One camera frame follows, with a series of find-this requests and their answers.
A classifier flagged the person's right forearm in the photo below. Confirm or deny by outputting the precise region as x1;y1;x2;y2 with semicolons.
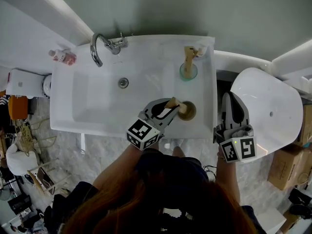
215;145;241;206

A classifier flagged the white ceramic sink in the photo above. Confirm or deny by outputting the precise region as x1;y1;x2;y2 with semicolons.
49;34;218;140

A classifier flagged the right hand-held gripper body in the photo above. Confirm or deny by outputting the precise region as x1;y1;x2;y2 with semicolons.
213;124;258;164

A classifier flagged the green glass cup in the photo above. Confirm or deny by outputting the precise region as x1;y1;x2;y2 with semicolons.
179;62;198;82

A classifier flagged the crumpled white cloth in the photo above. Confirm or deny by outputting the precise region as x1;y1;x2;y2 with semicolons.
195;45;209;59

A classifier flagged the person's right leg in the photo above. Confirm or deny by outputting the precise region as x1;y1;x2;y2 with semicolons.
171;138;187;159

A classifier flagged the chrome faucet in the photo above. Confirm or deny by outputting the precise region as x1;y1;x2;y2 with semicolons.
90;33;129;68

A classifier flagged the black cable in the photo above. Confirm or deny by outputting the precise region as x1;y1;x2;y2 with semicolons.
201;164;218;180

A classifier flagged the white beanbag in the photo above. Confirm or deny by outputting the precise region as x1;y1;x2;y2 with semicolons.
5;142;38;176

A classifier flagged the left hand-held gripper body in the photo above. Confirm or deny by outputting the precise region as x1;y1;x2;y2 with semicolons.
126;110;169;151

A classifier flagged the brown cup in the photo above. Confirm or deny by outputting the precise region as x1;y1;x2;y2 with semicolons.
177;101;197;121

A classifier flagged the pink bottle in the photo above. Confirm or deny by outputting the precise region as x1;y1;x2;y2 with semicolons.
48;48;78;66

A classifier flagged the person's left forearm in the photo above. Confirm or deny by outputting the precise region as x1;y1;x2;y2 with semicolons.
92;142;159;193

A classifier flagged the gold wire chair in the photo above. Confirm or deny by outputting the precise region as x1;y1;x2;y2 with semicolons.
14;117;58;157

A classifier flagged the person's dark shirt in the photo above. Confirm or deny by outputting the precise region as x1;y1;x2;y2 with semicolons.
43;147;268;234

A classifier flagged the white toilet tank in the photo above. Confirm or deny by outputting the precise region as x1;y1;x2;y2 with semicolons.
5;68;52;98

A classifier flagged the wooden chair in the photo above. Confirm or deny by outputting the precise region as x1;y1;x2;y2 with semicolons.
26;158;72;195

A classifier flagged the cardboard box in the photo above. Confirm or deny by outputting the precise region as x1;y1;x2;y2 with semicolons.
267;144;312;192

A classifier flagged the orange stool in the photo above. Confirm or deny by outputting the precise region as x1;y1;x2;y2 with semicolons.
8;95;29;120

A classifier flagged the black bag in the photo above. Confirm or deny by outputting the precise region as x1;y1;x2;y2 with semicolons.
287;188;312;219

